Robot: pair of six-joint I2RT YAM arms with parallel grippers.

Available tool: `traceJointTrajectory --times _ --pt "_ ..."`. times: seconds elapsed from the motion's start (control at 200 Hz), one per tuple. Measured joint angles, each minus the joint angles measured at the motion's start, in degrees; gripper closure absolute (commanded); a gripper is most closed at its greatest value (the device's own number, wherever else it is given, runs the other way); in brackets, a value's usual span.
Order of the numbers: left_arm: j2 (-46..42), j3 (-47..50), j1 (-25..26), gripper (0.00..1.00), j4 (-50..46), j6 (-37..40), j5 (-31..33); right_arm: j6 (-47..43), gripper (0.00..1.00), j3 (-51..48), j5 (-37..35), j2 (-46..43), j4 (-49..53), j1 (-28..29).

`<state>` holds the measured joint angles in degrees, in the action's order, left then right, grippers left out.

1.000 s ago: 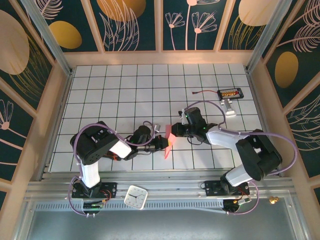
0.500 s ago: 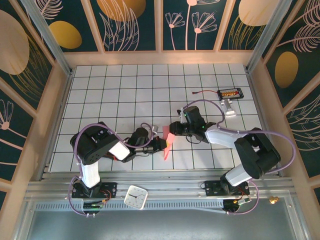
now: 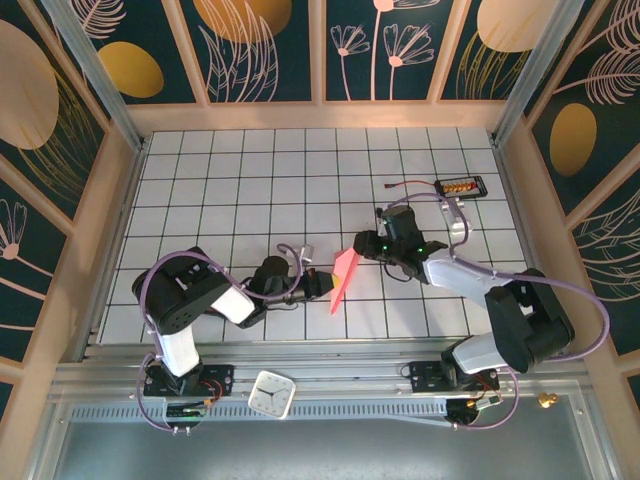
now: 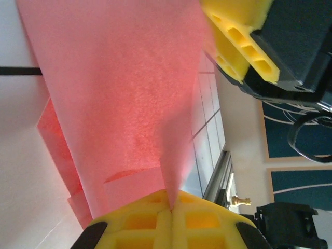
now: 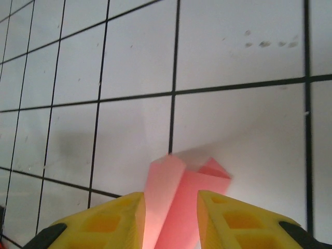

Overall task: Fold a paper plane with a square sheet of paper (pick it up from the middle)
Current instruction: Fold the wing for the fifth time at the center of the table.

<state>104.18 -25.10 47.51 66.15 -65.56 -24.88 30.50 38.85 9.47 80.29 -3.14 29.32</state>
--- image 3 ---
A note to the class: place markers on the black charger board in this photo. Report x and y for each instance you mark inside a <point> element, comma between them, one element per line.
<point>460,187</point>

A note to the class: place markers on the white plastic bracket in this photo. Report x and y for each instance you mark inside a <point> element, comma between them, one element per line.
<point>452,222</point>

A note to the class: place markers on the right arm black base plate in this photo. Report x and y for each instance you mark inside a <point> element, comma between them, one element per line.
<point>425,372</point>

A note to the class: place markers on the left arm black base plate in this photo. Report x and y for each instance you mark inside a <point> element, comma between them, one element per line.
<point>220,375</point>

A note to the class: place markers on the aluminium table rail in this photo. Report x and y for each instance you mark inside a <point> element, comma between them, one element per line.
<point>325,360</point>

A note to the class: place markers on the pink paper sheet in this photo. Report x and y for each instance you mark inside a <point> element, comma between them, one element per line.
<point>345,270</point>

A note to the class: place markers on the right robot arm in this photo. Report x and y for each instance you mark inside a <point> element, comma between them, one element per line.
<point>530,320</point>

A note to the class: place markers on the grey metal shelf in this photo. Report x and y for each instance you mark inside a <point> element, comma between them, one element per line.
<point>300,450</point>

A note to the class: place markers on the small controller board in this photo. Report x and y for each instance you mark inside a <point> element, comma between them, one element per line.
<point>470,407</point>
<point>185,411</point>

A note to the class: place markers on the white square clock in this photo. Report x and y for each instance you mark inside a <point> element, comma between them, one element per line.
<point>272,394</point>

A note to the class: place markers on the aluminium frame post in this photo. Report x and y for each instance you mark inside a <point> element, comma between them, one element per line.
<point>97,80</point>
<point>537,70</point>

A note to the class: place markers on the small brass knob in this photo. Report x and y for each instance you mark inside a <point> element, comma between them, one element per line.
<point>547,400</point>

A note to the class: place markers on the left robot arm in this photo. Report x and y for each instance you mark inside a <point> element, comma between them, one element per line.
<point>175,300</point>

